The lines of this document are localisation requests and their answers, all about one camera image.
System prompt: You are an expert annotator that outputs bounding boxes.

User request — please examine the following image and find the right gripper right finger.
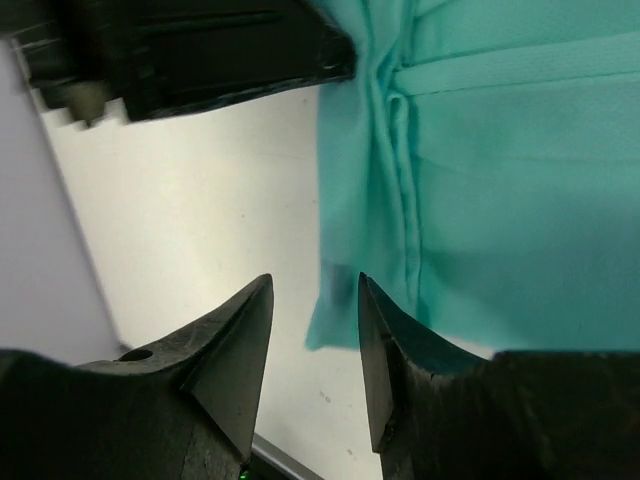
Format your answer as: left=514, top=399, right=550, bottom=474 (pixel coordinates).
left=358, top=276, right=639, bottom=479

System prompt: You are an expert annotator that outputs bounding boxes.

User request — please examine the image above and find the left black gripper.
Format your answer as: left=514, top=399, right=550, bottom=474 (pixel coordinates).
left=9, top=0, right=356, bottom=126

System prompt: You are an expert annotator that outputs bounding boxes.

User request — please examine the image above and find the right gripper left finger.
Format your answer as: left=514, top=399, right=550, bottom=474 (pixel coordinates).
left=1, top=274, right=274, bottom=479

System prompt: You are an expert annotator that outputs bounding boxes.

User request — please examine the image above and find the teal green t-shirt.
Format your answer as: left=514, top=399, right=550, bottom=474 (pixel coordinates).
left=306, top=0, right=639, bottom=350

